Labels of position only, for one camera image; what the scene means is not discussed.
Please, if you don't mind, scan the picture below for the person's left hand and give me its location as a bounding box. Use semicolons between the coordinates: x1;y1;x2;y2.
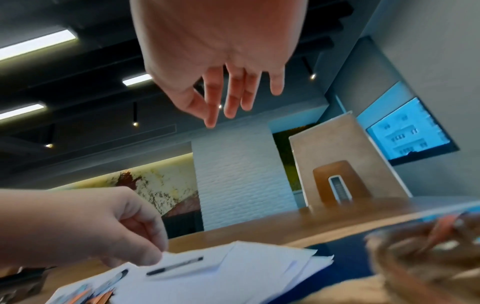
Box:
0;186;170;268

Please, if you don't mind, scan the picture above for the person's right hand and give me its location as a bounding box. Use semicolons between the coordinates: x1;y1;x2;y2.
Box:
129;0;309;129

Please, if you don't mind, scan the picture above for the grey clear pen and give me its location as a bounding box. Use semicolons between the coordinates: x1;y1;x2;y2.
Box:
145;256;205;277

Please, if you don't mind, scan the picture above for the woven wicker basket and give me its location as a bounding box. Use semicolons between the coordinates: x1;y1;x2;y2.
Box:
363;213;480;304

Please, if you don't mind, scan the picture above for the dark wooden box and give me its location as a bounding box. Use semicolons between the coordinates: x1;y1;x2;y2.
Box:
0;266;51;304

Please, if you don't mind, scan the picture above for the linear ceiling light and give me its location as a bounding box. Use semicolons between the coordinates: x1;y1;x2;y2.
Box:
0;102;47;121
0;28;79;62
121;73;156;88

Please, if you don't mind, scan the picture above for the brown metal-framed board panel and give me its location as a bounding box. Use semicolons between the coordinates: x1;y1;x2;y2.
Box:
288;111;414;213

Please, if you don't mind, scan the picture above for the brown wooden chair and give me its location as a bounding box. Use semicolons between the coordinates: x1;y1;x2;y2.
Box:
312;160;373;206

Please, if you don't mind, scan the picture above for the wooden table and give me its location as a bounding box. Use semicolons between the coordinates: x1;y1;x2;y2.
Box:
0;196;480;304

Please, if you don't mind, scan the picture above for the window with building view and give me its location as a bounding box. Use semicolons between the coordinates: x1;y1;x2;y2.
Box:
356;81;461;167

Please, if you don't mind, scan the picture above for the green foliage wall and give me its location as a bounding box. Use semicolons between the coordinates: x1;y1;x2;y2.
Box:
272;122;321;193

